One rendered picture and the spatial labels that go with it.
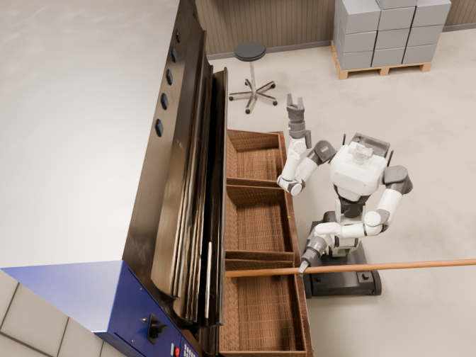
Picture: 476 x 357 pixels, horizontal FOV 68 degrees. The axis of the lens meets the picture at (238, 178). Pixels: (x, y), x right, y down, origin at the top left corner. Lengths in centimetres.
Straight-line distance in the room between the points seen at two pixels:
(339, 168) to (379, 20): 295
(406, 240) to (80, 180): 284
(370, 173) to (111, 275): 144
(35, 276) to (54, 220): 20
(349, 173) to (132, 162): 122
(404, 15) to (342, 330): 343
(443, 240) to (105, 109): 295
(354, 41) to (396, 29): 47
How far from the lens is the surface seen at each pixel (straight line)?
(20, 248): 109
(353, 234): 188
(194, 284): 154
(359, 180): 196
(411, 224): 354
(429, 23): 491
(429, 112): 465
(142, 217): 106
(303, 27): 546
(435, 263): 197
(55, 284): 91
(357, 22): 460
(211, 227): 173
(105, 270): 87
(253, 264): 235
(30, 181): 124
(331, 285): 290
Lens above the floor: 285
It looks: 50 degrees down
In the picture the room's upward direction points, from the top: 11 degrees counter-clockwise
